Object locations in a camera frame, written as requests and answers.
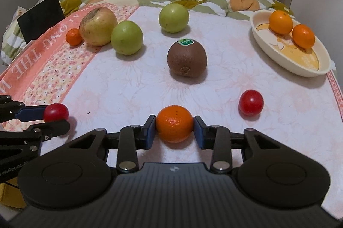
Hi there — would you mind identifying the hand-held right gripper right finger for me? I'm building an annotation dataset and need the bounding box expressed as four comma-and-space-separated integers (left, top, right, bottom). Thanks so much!
193, 115, 281, 174

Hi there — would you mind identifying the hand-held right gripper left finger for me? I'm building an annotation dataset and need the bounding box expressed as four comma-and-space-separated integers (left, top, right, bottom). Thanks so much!
69, 115, 156, 173

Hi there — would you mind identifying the large orange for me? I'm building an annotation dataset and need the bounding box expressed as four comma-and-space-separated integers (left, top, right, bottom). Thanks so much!
269, 10, 293, 35

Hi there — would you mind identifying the smooth orange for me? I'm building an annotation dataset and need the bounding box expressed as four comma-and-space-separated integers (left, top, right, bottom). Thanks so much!
292, 24, 315, 49

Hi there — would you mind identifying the yellow cloth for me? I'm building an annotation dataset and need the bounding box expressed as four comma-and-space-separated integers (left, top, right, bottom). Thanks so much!
0, 182, 26, 209

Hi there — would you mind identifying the yellow-red apple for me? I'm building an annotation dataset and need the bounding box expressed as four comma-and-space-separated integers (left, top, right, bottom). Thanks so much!
79, 7, 118, 47

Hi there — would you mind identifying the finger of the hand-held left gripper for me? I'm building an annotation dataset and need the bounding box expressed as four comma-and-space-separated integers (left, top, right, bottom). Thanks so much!
0, 119, 71, 158
0, 95, 49, 123

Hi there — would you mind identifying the black tablet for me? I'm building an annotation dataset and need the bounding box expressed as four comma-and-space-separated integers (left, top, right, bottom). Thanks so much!
17, 0, 65, 44

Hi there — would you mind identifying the green apple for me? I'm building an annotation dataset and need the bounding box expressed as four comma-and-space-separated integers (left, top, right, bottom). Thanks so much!
111, 20, 143, 56
159, 4, 190, 33

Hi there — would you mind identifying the red cherry tomato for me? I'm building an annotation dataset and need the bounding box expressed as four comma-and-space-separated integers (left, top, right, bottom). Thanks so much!
43, 103, 69, 123
239, 89, 264, 117

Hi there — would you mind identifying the cream oval bowl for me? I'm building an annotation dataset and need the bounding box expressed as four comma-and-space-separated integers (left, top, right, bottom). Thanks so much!
250, 10, 332, 78

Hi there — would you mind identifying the small tangerine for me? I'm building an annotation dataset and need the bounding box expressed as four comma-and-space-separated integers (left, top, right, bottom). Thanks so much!
66, 28, 83, 47

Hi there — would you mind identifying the brown kiwi with green sticker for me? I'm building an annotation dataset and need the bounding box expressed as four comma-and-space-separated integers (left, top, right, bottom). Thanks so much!
167, 39, 208, 79

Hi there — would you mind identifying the bumpy mandarin orange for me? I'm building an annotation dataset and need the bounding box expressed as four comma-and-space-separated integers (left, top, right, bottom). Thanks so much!
156, 105, 194, 143

